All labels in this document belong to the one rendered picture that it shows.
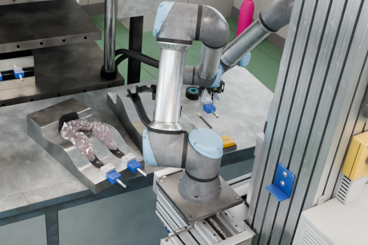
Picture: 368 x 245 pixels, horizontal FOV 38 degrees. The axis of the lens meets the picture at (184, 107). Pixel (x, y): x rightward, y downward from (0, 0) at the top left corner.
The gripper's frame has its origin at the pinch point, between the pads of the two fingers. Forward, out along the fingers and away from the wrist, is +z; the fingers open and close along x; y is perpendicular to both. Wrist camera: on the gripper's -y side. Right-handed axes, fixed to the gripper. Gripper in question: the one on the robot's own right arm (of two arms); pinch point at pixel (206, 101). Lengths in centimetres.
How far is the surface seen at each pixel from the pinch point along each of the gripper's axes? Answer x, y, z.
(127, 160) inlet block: -48, 19, 7
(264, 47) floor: 185, -192, 95
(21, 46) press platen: -69, -67, -6
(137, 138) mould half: -36.0, 3.0, 9.8
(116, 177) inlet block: -55, 26, 8
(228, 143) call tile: 2.1, 18.9, 11.3
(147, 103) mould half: -24.7, -13.0, 3.4
